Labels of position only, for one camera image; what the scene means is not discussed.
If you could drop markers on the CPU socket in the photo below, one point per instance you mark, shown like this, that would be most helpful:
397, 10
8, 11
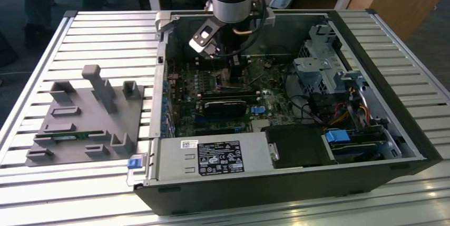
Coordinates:
218, 74

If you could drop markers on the black RAM stick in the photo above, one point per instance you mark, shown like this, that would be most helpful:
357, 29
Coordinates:
229, 98
229, 93

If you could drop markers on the silver drive cage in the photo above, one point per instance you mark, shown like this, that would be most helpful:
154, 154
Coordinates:
309, 65

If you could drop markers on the black graphics card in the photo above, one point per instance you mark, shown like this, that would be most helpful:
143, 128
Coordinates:
225, 110

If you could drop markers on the blue board connector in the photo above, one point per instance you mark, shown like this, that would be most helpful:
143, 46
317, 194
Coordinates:
258, 110

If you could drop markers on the green motherboard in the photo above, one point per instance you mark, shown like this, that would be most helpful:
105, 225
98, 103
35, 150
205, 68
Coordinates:
278, 104

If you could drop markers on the silver chipset heatsink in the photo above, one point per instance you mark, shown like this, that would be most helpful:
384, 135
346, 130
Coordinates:
259, 125

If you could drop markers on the black plastic shroud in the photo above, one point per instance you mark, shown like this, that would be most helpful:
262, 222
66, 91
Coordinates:
298, 144

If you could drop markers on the hard disk in blue carrier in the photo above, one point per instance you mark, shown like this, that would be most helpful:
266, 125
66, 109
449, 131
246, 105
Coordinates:
337, 137

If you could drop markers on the silver power supply with label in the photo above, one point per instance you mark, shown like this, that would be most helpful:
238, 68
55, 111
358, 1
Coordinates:
173, 157

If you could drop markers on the grey parts rack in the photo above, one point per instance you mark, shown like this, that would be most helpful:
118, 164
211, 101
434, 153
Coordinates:
87, 120

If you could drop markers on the blue case latch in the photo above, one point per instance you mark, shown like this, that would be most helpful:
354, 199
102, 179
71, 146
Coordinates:
134, 164

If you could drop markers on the green RAM stick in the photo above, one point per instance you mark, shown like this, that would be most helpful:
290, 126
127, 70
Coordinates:
82, 134

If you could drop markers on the black open PC case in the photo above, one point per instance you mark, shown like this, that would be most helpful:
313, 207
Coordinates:
246, 197

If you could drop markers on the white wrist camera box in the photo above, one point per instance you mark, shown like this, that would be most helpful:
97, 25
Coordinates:
203, 35

